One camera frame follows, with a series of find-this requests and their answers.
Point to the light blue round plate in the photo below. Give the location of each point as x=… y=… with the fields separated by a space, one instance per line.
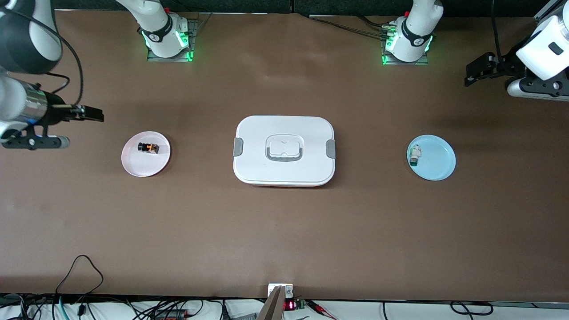
x=438 y=160

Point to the red black clip leads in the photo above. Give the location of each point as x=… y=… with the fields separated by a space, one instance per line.
x=318 y=306

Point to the black orange push switch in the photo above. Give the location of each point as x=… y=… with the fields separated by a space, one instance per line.
x=149 y=148

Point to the aluminium front camera mount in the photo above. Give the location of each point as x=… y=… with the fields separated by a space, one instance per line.
x=273 y=306

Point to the white lower shelf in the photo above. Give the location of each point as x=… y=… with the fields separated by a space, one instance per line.
x=422 y=313

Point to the white lidded box grey latches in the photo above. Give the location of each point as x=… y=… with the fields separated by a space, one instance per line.
x=284 y=129

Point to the orange black device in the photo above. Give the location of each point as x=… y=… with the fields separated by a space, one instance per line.
x=171 y=315

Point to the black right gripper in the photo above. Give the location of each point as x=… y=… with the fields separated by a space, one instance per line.
x=55 y=111

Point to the white green push switch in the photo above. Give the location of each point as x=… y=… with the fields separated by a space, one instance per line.
x=415 y=155

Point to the pale pink round plate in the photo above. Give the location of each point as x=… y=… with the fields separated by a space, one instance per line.
x=142 y=166

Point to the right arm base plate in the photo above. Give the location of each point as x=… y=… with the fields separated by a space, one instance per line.
x=194 y=31

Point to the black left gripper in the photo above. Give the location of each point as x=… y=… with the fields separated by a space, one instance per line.
x=505 y=68

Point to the aluminium frame profile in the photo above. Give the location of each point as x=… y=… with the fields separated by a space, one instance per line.
x=544 y=11

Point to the grey power strip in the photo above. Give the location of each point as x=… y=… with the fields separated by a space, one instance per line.
x=244 y=317

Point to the red digit display module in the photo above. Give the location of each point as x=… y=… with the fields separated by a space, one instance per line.
x=290 y=305

